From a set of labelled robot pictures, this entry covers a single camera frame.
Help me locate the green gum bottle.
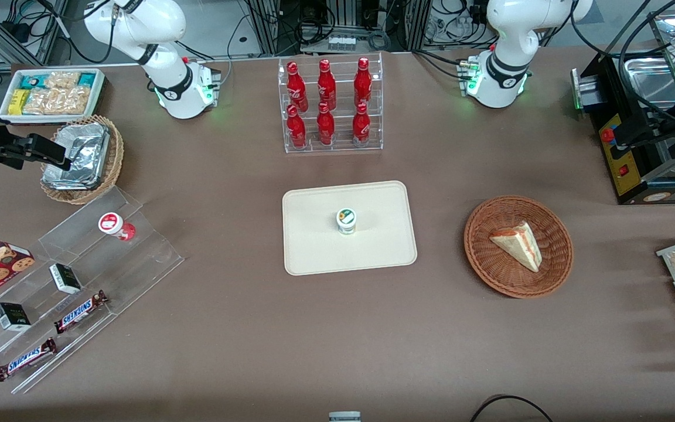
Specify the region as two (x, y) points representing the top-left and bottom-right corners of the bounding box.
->
(336, 208), (357, 236)

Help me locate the aluminium foil tray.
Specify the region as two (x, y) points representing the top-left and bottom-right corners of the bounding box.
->
(42, 122), (111, 191)

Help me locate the red gum bottle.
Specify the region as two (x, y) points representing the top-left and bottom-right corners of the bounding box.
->
(98, 212), (136, 242)

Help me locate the cream plastic tray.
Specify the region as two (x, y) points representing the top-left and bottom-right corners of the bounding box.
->
(282, 181), (418, 276)

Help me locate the steel tray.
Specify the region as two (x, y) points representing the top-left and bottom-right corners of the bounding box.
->
(623, 57), (675, 112)

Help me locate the clear bag of crackers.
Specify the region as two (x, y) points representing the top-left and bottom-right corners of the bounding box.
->
(24, 87), (92, 115)
(45, 72), (83, 90)

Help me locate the oval wicker basket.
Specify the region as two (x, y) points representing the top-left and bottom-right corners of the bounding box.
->
(40, 115), (124, 205)

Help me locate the white rectangular snack bin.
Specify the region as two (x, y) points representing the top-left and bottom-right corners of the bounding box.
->
(0, 67), (107, 125)

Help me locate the small black box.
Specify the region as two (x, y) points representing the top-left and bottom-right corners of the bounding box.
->
(49, 264), (83, 295)
(0, 302), (32, 332)

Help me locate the clear acrylic stepped stand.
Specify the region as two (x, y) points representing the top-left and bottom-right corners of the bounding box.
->
(0, 186), (185, 394)

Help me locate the Snickers bar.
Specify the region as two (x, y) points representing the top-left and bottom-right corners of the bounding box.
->
(53, 290), (110, 335)
(0, 338), (58, 382)

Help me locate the red cola bottle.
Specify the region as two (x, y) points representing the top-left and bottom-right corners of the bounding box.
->
(287, 104), (307, 149)
(287, 61), (309, 112)
(316, 102), (336, 146)
(353, 101), (371, 147)
(318, 59), (337, 110)
(354, 57), (373, 108)

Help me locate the clear acrylic bottle rack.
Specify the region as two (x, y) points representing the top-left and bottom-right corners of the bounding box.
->
(278, 53), (384, 154)

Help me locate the round brown wicker basket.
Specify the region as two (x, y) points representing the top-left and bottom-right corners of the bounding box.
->
(464, 195), (574, 299)

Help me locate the wrapped triangle sandwich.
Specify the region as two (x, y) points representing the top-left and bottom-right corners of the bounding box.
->
(489, 221), (543, 273)

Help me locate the black sealing machine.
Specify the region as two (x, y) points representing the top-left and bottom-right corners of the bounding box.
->
(571, 50), (675, 206)

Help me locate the black cable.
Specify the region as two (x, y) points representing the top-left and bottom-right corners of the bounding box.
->
(469, 395), (555, 422)

